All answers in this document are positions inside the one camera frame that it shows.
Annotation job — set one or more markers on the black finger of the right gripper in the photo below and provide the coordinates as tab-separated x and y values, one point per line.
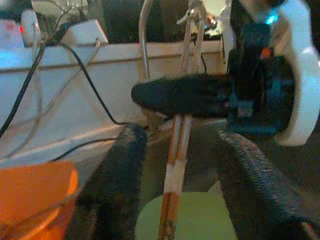
180	96

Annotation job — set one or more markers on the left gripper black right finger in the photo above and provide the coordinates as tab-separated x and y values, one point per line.
250	180

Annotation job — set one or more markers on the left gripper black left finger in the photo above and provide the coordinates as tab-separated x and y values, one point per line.
125	162

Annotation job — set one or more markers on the orange white-banded chopstick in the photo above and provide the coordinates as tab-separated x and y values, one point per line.
183	150
173	150

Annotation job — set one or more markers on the stainless steel sink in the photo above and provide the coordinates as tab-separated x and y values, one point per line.
200	162

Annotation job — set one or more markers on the grey metal rod with base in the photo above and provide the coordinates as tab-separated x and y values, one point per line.
143	50

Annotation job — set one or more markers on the green plastic plate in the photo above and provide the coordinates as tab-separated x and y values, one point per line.
200	217

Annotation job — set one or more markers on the orange plastic bowl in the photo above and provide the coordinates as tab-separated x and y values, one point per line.
32	190

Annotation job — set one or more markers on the white power adapter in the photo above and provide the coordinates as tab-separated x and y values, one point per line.
85	32

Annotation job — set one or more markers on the white power strip red light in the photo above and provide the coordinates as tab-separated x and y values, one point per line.
12	32

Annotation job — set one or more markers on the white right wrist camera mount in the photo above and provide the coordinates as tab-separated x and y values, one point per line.
307	87

